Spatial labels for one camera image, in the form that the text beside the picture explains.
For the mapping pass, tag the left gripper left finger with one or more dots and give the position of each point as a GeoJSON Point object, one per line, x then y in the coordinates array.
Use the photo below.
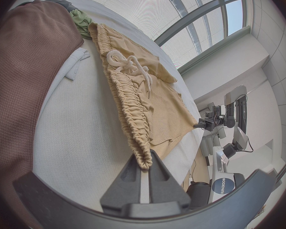
{"type": "Point", "coordinates": [124, 187]}

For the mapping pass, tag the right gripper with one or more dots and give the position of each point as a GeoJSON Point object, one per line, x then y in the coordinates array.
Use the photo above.
{"type": "Point", "coordinates": [212, 125]}

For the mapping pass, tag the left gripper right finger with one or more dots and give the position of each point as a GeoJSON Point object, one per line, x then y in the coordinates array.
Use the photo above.
{"type": "Point", "coordinates": [164, 187]}

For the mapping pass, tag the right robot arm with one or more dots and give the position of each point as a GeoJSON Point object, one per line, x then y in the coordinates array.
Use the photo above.
{"type": "Point", "coordinates": [240, 118]}

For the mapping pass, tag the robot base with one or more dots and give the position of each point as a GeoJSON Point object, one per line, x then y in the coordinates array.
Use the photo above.
{"type": "Point", "coordinates": [220, 173]}

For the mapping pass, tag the bed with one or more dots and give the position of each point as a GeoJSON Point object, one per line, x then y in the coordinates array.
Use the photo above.
{"type": "Point", "coordinates": [73, 127]}

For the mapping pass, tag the window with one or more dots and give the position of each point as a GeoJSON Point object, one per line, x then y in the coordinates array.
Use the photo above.
{"type": "Point", "coordinates": [157, 13]}

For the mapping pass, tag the pale grey garment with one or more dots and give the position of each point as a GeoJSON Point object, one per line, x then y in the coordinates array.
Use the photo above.
{"type": "Point", "coordinates": [73, 65]}

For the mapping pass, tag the brown garment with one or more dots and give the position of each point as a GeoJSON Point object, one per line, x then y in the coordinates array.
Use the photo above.
{"type": "Point", "coordinates": [26, 56]}

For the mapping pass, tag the green garment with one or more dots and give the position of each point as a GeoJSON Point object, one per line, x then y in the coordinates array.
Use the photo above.
{"type": "Point", "coordinates": [79, 23]}

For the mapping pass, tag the black garment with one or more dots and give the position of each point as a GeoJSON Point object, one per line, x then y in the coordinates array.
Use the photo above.
{"type": "Point", "coordinates": [69, 6]}

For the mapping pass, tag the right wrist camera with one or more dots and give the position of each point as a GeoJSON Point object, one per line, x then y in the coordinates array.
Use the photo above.
{"type": "Point", "coordinates": [213, 111]}

